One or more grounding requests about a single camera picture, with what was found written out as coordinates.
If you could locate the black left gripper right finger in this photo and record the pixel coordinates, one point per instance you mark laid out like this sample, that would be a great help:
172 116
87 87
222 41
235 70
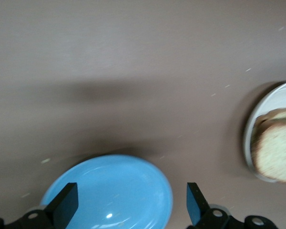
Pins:
205 217

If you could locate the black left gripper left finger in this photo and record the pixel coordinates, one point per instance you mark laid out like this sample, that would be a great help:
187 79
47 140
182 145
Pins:
52 214

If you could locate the dark crust bread slice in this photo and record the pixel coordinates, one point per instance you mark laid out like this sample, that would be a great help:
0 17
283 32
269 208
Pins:
278 152

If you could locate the blue plate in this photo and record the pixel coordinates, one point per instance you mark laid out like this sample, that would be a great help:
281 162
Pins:
121 181

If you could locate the beige plate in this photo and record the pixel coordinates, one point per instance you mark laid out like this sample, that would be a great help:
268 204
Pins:
276 97

